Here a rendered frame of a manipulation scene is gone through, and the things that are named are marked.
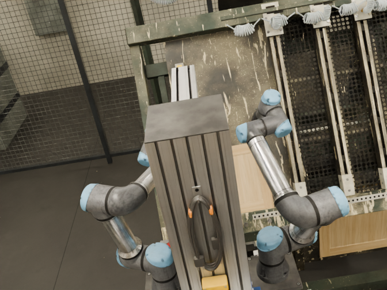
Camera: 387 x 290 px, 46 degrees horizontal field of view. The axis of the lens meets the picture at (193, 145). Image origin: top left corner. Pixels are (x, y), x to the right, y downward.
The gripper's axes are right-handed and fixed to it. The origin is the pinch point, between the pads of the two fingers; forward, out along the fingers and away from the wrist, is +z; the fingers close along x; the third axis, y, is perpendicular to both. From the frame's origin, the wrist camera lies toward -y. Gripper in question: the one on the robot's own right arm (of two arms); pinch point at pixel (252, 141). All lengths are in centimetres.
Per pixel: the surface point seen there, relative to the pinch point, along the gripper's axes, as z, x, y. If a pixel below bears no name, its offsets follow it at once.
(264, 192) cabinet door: 63, -21, 7
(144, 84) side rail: 38, 66, 43
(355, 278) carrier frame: 114, -100, -13
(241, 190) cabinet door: 64, -7, 4
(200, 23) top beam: 13, 42, 77
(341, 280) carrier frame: 116, -91, -16
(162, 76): 43, 58, 55
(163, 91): 47, 55, 48
